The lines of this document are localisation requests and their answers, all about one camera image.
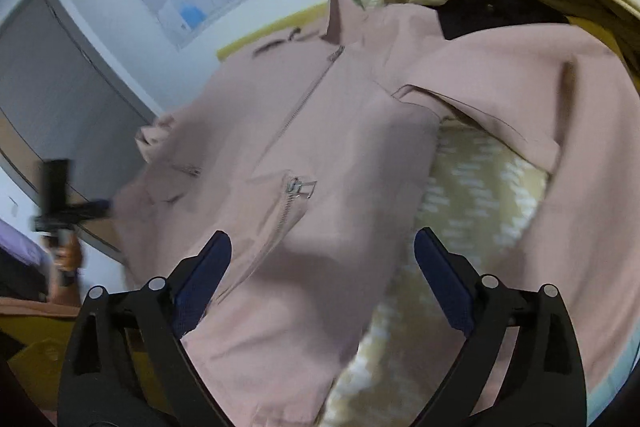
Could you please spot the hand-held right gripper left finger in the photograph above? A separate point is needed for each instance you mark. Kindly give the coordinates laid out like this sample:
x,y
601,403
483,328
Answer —
x,y
205,278

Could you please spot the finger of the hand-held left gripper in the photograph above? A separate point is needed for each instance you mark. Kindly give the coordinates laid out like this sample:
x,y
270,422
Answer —
x,y
94,208

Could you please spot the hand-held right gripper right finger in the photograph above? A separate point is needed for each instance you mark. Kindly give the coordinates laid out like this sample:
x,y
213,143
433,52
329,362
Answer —
x,y
445,278

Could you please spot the pink zip jacket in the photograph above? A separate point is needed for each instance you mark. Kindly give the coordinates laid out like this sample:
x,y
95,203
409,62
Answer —
x,y
350,132

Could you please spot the person's left hand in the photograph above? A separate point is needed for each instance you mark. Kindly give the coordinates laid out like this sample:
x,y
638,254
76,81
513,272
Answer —
x,y
67,257

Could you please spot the purple cloth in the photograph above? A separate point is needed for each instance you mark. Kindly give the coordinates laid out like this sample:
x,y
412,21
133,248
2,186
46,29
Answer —
x,y
20,244

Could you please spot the patterned beige bed sheet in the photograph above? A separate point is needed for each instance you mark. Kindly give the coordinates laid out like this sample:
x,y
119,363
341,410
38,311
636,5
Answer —
x,y
475,192

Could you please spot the grey door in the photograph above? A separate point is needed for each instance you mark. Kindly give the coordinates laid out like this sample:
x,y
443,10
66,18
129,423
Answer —
x,y
60,82

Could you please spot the light blue cloth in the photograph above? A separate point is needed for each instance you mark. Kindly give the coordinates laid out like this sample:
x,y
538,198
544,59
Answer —
x,y
612,382

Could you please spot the yellow blanket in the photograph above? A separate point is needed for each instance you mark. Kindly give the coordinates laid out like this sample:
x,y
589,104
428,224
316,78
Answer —
x,y
260,34

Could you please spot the dark cloth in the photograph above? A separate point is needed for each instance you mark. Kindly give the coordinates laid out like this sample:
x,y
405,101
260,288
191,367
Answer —
x,y
500,9

